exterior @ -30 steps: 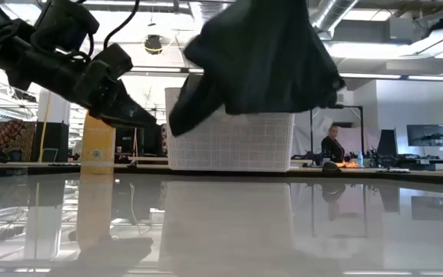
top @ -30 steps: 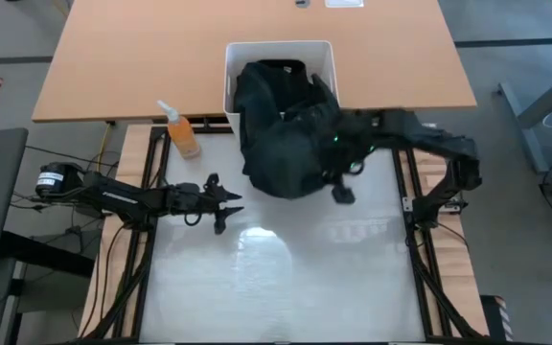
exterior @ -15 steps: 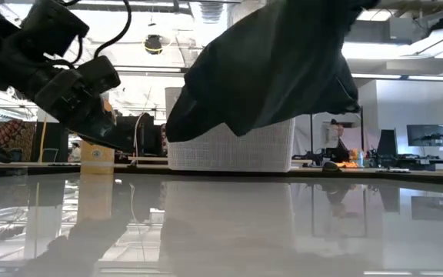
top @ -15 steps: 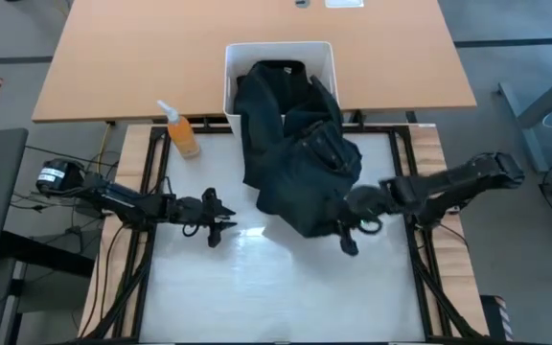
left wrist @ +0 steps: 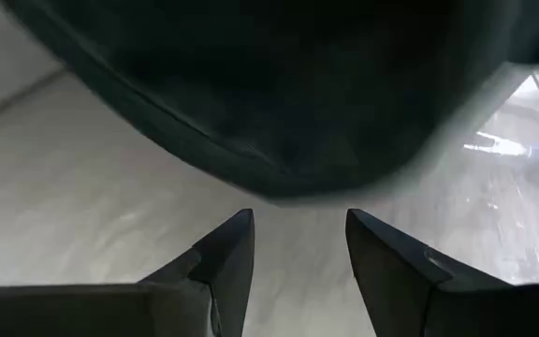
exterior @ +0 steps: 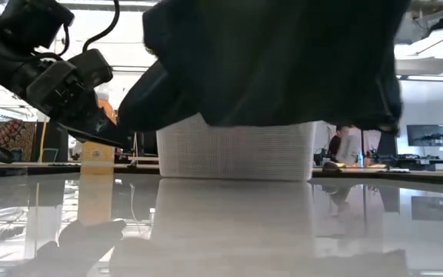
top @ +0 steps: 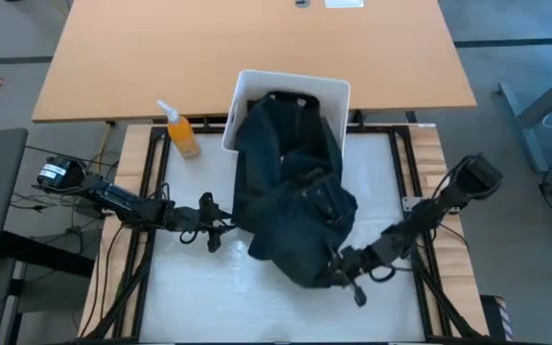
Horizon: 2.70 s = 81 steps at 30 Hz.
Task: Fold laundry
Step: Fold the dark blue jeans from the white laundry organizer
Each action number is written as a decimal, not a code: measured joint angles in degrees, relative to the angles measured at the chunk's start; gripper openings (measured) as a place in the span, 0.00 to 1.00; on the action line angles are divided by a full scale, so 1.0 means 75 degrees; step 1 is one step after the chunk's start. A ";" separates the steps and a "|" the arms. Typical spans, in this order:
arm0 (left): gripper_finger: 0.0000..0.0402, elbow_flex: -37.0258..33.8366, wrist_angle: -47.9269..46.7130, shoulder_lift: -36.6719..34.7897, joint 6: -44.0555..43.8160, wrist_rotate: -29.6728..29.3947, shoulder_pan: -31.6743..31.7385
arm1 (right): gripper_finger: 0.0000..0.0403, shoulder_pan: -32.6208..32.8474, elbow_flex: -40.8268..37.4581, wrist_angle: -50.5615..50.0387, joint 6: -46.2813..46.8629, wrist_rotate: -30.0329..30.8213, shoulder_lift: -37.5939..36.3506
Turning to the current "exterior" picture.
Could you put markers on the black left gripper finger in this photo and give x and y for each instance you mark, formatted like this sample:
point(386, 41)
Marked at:
point(98, 136)

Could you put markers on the dark blue denim jeans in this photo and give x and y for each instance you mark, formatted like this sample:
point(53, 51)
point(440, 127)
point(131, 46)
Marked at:
point(264, 57)

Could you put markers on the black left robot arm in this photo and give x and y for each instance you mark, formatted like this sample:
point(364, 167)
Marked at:
point(14, 23)

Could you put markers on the white plastic laundry basket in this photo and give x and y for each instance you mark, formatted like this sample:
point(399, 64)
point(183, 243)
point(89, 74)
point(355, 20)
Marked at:
point(237, 154)

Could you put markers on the orange spray bottle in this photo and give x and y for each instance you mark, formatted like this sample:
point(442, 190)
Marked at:
point(97, 154)

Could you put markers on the black cabinet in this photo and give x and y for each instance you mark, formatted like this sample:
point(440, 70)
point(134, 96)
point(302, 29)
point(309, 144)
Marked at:
point(58, 142)

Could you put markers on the red patterned cloth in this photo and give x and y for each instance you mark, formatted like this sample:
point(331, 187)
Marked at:
point(15, 138)

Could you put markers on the person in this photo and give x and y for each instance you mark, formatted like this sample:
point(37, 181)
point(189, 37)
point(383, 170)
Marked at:
point(338, 144)

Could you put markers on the black computer monitor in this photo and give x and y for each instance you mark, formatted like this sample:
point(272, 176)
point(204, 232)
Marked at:
point(425, 134)

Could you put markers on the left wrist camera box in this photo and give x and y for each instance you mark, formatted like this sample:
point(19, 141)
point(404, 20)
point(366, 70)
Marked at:
point(90, 69)

